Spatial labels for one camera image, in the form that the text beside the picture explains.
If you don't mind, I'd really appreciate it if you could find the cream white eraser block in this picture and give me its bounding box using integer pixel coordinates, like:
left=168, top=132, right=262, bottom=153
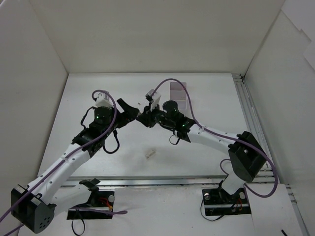
left=145, top=148, right=156, bottom=159

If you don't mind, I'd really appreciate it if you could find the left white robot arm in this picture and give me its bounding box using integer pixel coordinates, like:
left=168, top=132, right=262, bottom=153
left=10, top=98, right=139, bottom=234

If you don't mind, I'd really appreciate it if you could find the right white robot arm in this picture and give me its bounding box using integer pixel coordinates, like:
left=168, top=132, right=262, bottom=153
left=136, top=100, right=266, bottom=203

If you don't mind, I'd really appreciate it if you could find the white compartment organizer box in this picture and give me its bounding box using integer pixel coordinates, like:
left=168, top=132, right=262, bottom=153
left=169, top=82, right=188, bottom=111

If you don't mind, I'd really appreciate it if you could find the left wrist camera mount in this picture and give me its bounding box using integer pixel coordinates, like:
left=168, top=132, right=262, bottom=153
left=95, top=91, right=114, bottom=109

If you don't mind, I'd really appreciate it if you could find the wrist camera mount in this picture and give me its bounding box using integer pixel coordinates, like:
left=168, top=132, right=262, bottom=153
left=145, top=89, right=161, bottom=111
left=95, top=91, right=114, bottom=109

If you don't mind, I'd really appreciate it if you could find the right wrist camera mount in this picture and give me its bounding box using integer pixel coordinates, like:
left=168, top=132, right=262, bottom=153
left=145, top=89, right=161, bottom=111

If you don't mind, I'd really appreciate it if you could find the aluminium frame rail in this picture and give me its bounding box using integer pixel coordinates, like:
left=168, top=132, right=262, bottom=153
left=23, top=73, right=308, bottom=236

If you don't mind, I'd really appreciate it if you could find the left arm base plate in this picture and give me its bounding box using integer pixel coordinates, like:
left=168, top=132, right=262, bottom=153
left=66, top=190, right=115, bottom=220

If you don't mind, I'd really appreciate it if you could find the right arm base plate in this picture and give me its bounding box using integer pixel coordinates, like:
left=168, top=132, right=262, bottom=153
left=201, top=188, right=252, bottom=219

